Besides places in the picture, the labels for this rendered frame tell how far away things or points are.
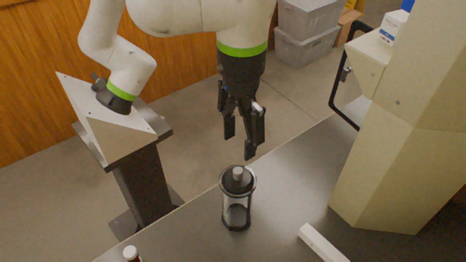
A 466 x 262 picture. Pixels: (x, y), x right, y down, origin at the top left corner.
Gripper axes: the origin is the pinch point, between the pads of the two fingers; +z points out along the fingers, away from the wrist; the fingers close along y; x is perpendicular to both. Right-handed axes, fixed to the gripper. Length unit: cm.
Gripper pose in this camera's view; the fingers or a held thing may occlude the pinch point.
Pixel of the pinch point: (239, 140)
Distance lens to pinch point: 75.2
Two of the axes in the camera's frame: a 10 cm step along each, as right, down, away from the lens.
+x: -8.1, 4.3, -4.0
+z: 0.0, 6.8, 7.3
